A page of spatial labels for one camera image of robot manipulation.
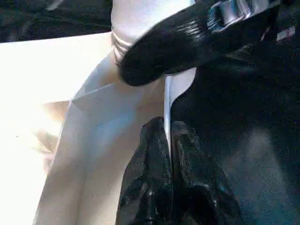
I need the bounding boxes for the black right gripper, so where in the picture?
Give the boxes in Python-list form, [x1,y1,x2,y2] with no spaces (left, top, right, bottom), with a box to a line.
[206,0,300,55]

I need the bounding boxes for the white plastic table leg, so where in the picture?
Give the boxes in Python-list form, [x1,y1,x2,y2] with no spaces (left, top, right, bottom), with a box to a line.
[110,0,195,65]

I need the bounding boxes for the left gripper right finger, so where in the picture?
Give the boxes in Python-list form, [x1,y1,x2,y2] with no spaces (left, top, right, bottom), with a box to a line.
[169,120,242,225]

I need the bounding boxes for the black plastic mat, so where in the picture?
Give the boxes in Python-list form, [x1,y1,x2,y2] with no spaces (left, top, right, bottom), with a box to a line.
[0,0,300,225]

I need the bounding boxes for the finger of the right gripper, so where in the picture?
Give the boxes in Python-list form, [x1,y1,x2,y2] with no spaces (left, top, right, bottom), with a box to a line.
[119,4,235,88]

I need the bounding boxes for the white plastic table top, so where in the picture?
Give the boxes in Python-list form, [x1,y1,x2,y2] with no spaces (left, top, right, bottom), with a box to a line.
[0,31,196,225]

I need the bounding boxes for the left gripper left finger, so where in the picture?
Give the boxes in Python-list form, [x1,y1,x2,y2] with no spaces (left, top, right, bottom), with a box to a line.
[116,116,175,225]

